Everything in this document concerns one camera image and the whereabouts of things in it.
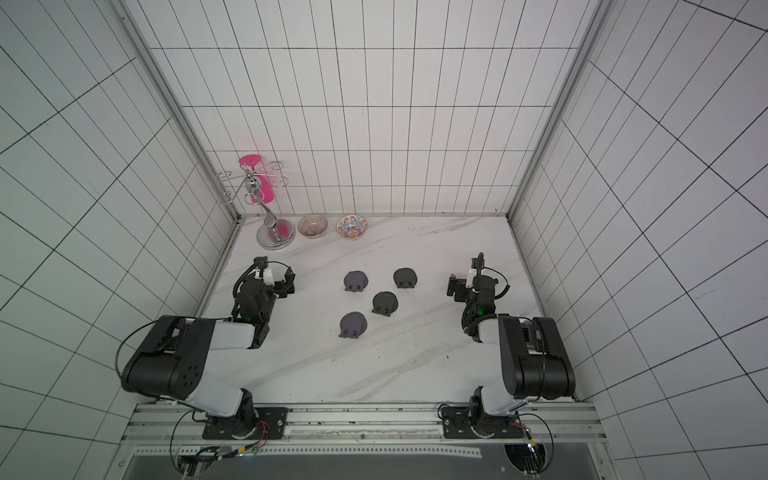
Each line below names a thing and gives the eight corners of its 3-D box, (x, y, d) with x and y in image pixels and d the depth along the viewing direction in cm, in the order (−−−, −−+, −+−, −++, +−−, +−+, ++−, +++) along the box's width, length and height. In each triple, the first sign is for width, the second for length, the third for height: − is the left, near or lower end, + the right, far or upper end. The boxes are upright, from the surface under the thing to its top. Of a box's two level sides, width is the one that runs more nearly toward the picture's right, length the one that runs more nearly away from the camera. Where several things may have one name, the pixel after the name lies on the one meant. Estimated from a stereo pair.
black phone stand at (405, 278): (393, 287, 101) (393, 283, 99) (393, 272, 105) (393, 268, 103) (417, 287, 101) (417, 284, 99) (415, 272, 105) (416, 268, 103)
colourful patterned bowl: (336, 239, 114) (335, 232, 111) (339, 221, 120) (338, 214, 117) (367, 239, 114) (367, 232, 111) (368, 221, 120) (368, 214, 117)
